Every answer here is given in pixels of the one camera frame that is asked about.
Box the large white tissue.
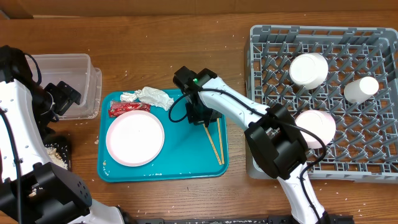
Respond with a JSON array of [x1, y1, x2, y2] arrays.
[[134, 86, 174, 111]]

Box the rice and peanut shells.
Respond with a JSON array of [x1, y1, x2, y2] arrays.
[[28, 146, 68, 197]]

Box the red snack wrapper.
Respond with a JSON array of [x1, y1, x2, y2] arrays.
[[108, 101, 150, 118]]

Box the large white plate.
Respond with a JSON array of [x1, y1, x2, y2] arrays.
[[106, 110, 165, 167]]

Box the small white tissue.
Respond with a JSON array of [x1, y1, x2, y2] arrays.
[[120, 92, 137, 102]]

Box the white bowl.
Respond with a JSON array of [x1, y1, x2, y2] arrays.
[[289, 53, 328, 90]]

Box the white cup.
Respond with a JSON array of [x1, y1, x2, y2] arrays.
[[344, 77, 379, 104]]

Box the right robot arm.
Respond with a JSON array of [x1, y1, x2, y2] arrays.
[[173, 67, 330, 223]]

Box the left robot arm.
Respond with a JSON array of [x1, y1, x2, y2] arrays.
[[1, 45, 135, 224]]

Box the black waste tray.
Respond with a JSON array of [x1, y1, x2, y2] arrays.
[[44, 135, 72, 171]]

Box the clear plastic bin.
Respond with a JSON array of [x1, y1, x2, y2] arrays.
[[26, 54, 102, 120]]

